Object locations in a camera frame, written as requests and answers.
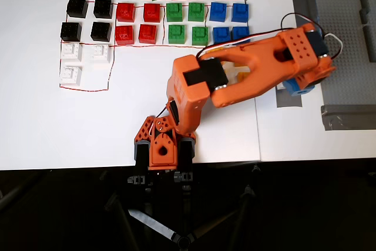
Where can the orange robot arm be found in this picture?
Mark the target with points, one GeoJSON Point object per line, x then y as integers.
{"type": "Point", "coordinates": [264, 68]}

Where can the grey tape square marker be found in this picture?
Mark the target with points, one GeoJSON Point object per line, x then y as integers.
{"type": "Point", "coordinates": [289, 101]}

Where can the blue lego block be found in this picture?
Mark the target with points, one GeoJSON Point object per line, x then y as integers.
{"type": "Point", "coordinates": [240, 12]}
{"type": "Point", "coordinates": [218, 11]}
{"type": "Point", "coordinates": [240, 33]}
{"type": "Point", "coordinates": [221, 35]}

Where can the red lego block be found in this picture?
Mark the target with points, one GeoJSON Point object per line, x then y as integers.
{"type": "Point", "coordinates": [125, 12]}
{"type": "Point", "coordinates": [124, 34]}
{"type": "Point", "coordinates": [151, 12]}
{"type": "Point", "coordinates": [147, 33]}

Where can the black lego block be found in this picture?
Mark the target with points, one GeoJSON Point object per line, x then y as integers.
{"type": "Point", "coordinates": [101, 31]}
{"type": "Point", "coordinates": [77, 7]}
{"type": "Point", "coordinates": [70, 31]}
{"type": "Point", "coordinates": [103, 8]}

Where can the grey lego baseplate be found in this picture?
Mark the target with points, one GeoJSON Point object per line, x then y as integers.
{"type": "Point", "coordinates": [352, 86]}

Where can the black table clamp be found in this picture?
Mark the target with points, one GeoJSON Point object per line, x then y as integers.
{"type": "Point", "coordinates": [141, 154]}
{"type": "Point", "coordinates": [186, 152]}

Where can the grey duct tape strip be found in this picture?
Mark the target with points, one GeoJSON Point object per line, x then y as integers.
{"type": "Point", "coordinates": [305, 7]}
{"type": "Point", "coordinates": [349, 117]}

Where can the long grey brick wall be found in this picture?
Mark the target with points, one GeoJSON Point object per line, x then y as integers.
{"type": "Point", "coordinates": [369, 43]}

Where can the short grey brick wall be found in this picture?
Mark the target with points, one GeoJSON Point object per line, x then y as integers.
{"type": "Point", "coordinates": [364, 16]}

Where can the black camera tripod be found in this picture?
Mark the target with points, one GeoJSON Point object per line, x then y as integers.
{"type": "Point", "coordinates": [182, 240]}

